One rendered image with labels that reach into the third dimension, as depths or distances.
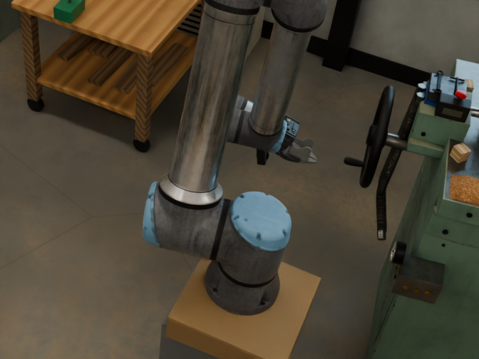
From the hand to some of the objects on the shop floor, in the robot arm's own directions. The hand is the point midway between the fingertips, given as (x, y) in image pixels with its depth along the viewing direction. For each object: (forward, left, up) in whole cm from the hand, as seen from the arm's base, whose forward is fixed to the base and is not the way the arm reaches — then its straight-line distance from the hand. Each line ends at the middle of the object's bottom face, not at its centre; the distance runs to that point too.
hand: (311, 160), depth 233 cm
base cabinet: (+3, -66, -65) cm, 93 cm away
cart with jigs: (+93, +79, -72) cm, 142 cm away
